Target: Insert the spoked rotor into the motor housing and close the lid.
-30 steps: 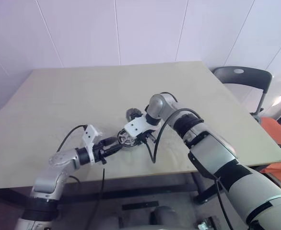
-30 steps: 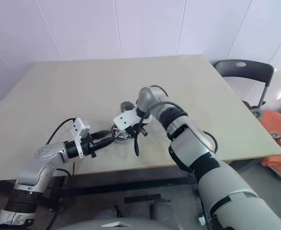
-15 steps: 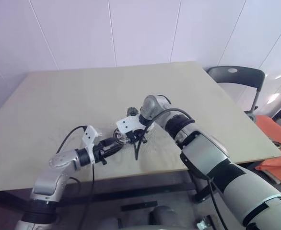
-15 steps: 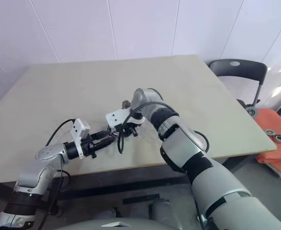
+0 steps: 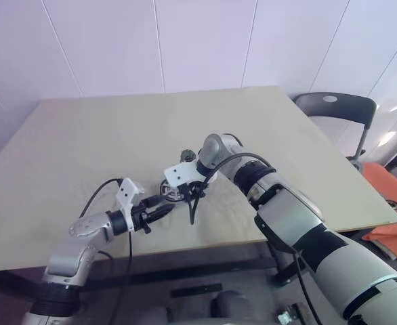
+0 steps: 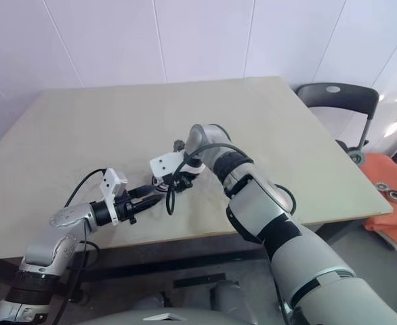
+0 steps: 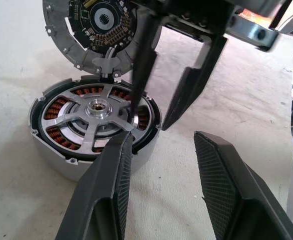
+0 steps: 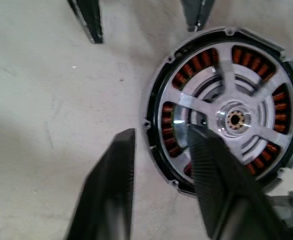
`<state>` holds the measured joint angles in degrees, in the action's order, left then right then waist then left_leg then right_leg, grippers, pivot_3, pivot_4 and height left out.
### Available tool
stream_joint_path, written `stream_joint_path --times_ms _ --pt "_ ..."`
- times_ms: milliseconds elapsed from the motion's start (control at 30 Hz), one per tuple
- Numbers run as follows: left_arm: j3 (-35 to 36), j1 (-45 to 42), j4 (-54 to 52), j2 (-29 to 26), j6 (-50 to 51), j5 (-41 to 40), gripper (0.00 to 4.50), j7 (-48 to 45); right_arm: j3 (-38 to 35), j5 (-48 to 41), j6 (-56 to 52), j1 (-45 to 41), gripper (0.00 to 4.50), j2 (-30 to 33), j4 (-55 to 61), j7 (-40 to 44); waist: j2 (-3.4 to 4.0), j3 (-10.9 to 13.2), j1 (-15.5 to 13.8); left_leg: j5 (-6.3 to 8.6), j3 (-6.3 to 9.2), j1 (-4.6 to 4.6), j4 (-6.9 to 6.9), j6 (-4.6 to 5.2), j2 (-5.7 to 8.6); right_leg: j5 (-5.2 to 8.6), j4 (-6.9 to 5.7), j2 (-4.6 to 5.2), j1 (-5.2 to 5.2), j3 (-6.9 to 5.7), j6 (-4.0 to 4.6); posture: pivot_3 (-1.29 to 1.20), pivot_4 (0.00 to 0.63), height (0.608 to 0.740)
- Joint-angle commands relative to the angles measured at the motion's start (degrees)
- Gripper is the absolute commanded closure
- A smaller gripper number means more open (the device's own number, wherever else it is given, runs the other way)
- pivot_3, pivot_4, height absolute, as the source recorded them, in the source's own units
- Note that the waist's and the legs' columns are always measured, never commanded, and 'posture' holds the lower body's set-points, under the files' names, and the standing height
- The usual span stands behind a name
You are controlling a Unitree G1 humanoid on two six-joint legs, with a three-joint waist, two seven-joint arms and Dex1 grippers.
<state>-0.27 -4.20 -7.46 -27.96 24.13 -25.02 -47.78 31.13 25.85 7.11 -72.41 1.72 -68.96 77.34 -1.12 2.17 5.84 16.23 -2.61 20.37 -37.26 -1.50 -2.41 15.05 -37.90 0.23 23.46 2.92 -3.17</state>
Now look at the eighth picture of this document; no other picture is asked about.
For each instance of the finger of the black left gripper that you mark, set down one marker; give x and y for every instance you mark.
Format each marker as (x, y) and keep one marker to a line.
(196, 15)
(89, 22)

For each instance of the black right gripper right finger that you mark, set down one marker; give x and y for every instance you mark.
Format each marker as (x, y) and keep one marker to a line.
(226, 200)

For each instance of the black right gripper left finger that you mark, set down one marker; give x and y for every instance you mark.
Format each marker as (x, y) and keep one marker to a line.
(106, 200)

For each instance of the silver motor housing copper coils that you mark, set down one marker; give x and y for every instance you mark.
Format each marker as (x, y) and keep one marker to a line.
(249, 60)

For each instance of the black rotor silver spokes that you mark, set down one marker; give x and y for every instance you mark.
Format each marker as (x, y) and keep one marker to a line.
(194, 102)

